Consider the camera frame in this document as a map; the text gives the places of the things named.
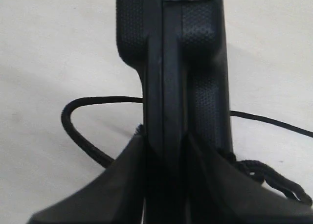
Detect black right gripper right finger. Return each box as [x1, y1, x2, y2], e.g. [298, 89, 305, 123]
[186, 134, 313, 224]

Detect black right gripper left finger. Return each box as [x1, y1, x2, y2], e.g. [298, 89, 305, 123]
[29, 135, 146, 224]

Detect black cord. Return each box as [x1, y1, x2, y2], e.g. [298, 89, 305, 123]
[59, 96, 313, 206]

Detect black plastic carrying case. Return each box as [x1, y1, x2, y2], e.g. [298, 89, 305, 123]
[116, 0, 232, 164]

